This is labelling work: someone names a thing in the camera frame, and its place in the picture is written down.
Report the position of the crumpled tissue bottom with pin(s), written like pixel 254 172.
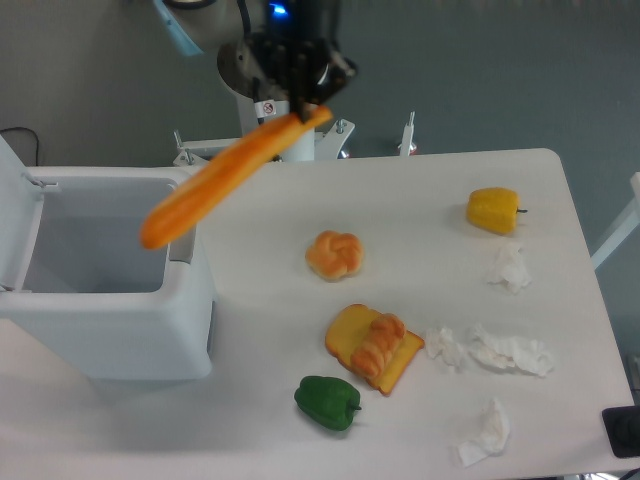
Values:
pixel 490 439

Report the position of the crumpled tissue small middle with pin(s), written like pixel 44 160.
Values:
pixel 440 343

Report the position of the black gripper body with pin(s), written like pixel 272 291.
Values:
pixel 278 32

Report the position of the crumpled tissue upper right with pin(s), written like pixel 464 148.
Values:
pixel 509 269

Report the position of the white trash can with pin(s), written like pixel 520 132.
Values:
pixel 75 276

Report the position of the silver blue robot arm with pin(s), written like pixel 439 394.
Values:
pixel 206 25

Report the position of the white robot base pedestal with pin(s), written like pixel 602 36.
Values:
pixel 270 120

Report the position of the toast bread slice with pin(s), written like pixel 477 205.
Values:
pixel 347 331

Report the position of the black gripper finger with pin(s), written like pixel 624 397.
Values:
pixel 327 73
pixel 299 88

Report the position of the white table frame bracket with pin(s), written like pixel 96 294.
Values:
pixel 325 145

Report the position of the white table leg right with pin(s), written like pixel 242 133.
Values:
pixel 621 227

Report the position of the long orange baguette bread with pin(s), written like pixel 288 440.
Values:
pixel 193 199

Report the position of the crumpled tissue large middle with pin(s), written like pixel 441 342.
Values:
pixel 516 353

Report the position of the yellow bell pepper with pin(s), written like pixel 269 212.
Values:
pixel 494 209

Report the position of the black device right edge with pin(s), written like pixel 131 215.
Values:
pixel 622 428

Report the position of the green bell pepper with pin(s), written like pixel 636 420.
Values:
pixel 330 402

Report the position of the small croissant bread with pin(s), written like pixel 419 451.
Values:
pixel 375 351

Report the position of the round knotted bread roll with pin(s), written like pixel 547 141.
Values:
pixel 334 255

